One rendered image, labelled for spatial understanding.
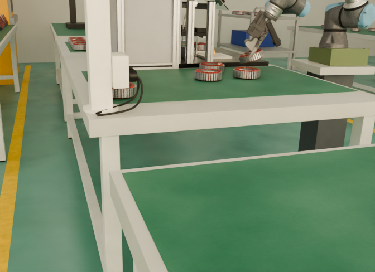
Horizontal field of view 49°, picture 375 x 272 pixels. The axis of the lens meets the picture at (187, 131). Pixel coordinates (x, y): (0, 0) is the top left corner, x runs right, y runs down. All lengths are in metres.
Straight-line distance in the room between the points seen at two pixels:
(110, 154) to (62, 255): 0.83
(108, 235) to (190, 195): 0.65
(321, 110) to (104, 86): 0.68
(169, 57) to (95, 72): 0.82
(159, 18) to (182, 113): 0.82
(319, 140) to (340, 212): 1.73
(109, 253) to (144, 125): 0.42
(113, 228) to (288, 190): 0.69
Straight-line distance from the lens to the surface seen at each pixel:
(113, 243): 1.31
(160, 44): 1.91
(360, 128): 1.56
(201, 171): 0.77
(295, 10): 1.97
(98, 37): 1.15
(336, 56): 2.29
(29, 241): 2.06
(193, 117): 1.17
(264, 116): 1.27
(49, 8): 7.37
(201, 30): 2.15
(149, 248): 0.55
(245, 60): 1.90
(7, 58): 5.58
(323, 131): 2.40
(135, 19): 1.88
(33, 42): 7.40
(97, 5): 1.14
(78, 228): 2.10
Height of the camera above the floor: 1.05
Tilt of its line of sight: 18 degrees down
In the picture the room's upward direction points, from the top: 2 degrees clockwise
